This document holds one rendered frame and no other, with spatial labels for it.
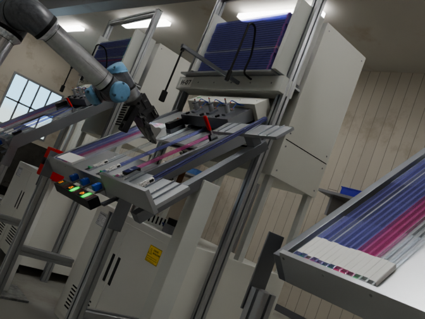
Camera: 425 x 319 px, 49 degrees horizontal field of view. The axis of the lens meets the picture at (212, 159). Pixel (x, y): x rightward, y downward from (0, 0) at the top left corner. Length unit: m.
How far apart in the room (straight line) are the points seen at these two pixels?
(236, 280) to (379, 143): 4.18
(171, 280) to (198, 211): 0.21
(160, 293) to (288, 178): 0.90
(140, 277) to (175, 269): 0.50
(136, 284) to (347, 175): 4.38
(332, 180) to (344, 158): 0.32
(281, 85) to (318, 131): 0.35
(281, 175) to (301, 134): 0.21
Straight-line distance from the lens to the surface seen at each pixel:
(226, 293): 1.98
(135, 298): 1.87
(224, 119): 1.86
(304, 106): 2.08
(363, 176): 5.86
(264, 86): 1.99
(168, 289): 1.40
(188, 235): 1.38
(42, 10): 1.64
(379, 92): 6.25
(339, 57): 2.25
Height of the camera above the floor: 0.74
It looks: 7 degrees up
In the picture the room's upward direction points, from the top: 22 degrees clockwise
